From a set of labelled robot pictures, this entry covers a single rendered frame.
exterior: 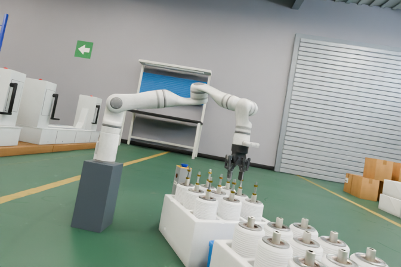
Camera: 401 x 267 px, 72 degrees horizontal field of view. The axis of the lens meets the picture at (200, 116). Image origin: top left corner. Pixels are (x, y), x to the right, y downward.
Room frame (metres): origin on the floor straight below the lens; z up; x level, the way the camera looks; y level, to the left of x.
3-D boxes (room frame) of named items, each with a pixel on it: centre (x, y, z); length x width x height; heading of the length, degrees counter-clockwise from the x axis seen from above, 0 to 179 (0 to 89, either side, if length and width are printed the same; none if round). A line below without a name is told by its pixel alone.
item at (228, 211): (1.23, -0.20, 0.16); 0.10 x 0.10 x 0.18
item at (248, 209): (1.28, -0.30, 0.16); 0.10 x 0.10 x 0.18
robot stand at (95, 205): (1.34, 0.41, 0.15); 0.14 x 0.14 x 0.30; 85
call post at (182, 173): (1.57, 0.04, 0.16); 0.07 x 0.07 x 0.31; 24
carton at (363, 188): (4.13, -2.57, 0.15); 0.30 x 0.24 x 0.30; 174
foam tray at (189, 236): (1.34, -0.15, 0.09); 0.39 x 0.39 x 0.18; 24
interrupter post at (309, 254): (0.68, -0.32, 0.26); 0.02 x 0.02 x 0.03
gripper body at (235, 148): (1.23, -0.20, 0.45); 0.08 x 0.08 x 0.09
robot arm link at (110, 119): (1.34, 0.41, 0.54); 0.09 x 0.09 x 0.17; 17
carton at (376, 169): (4.12, -2.72, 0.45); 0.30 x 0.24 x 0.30; 177
